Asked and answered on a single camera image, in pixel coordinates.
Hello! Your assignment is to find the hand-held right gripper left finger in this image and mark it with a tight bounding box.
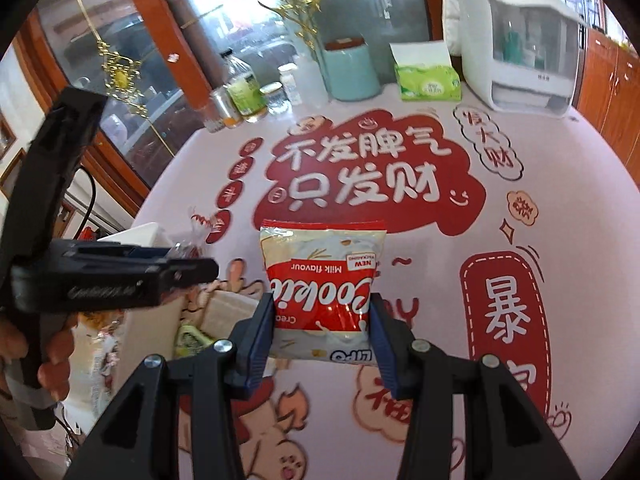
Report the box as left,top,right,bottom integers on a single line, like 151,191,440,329
65,292,276,480

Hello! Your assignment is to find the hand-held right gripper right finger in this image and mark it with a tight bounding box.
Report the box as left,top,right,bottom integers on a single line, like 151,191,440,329
370,292,583,480

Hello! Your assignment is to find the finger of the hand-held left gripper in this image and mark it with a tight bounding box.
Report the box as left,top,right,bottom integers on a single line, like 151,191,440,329
50,240,176,262
150,257,220,287

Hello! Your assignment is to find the red white cookie packet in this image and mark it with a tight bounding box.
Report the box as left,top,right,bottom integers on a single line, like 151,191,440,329
259,217,389,364

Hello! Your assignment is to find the person's left hand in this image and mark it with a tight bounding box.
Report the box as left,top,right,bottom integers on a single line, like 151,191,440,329
0,317,77,402

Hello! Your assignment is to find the green snack packet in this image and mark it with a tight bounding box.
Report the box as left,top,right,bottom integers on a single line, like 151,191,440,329
174,325,212,359

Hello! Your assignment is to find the wooden framed glass door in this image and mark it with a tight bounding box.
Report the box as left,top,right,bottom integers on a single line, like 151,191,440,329
165,0,451,92
20,0,222,217

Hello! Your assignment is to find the plastic bottle yellow liquid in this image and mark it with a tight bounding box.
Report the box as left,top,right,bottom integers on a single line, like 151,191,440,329
221,49,269,122

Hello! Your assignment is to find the small glass jar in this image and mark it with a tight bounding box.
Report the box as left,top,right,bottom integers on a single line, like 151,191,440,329
260,82,290,115

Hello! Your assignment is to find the pink printed tablecloth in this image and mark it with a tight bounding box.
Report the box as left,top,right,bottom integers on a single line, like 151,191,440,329
65,80,640,480

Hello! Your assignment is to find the white pill bottle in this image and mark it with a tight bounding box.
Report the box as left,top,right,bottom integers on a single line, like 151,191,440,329
279,71,301,104

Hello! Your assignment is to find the white squeeze bottle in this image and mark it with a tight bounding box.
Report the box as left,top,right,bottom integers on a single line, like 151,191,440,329
290,52,329,109

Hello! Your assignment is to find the teal canister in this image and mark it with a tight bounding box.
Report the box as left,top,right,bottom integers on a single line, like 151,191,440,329
320,36,382,102

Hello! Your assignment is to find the green tissue box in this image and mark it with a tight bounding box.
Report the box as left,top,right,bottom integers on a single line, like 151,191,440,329
389,40,462,102

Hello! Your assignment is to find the white countertop cabinet appliance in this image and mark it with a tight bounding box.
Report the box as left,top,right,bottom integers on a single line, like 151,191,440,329
442,0,592,119

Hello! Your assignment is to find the wooden cabinet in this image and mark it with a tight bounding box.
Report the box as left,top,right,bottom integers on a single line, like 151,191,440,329
575,25,640,162

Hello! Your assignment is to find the black cable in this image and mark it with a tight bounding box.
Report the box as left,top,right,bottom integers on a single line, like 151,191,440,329
80,166,100,242

